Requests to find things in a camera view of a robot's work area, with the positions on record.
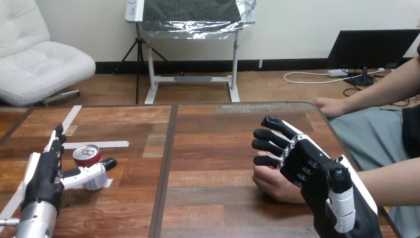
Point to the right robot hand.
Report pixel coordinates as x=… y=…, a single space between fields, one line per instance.
x=315 y=170

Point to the person's hand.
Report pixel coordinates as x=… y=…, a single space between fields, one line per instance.
x=331 y=106
x=272 y=184

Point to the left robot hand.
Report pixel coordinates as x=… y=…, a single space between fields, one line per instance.
x=44 y=184

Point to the person's forearm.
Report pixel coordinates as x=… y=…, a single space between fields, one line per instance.
x=393 y=184
x=387 y=85

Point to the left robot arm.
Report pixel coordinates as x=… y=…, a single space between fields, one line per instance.
x=34 y=220

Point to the person's body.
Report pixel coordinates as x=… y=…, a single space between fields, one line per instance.
x=370 y=138

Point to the red and white drink can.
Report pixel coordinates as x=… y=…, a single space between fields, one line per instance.
x=88 y=156

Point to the white power strip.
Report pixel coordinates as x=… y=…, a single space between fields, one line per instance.
x=337 y=73

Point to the dark screen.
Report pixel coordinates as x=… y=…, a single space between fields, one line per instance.
x=370 y=49

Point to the white cushioned chair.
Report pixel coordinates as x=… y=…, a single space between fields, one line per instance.
x=39 y=65

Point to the black tripod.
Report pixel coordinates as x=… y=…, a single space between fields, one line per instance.
x=138 y=65

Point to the foil sheet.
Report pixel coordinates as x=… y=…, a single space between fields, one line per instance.
x=197 y=29

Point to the white desk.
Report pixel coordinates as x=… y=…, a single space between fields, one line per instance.
x=151 y=65

